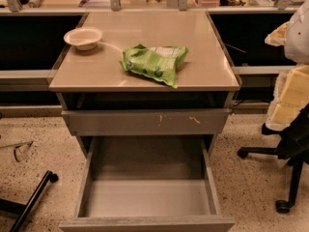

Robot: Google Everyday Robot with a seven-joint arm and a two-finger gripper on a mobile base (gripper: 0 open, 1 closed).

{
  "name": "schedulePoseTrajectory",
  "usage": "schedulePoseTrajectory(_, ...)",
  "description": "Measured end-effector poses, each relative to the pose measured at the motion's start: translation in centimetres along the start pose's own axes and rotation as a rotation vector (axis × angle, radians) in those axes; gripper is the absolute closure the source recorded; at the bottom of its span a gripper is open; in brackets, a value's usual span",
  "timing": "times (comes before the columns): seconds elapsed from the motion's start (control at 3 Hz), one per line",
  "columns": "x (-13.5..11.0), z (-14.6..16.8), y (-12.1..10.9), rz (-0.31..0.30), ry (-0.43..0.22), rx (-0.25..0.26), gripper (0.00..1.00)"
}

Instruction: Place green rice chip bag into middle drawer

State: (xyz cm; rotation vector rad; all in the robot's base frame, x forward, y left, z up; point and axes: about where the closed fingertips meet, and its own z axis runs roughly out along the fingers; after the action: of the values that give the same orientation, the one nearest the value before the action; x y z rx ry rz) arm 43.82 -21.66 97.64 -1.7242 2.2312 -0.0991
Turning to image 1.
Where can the black chair base leg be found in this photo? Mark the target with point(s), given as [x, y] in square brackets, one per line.
[23, 210]

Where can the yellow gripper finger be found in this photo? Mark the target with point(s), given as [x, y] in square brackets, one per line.
[278, 36]
[291, 95]

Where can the closed top drawer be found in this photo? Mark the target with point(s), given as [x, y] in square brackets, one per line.
[145, 122]

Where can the green rice chip bag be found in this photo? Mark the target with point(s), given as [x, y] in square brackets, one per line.
[158, 63]

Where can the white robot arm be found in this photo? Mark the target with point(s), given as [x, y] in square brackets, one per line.
[296, 47]

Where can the white bowl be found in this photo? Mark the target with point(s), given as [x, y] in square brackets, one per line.
[83, 38]

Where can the black office chair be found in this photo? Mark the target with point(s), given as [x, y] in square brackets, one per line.
[293, 147]

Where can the grey drawer cabinet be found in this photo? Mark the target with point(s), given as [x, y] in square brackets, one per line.
[146, 107]

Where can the open middle drawer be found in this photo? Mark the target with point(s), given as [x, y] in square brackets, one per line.
[147, 184]

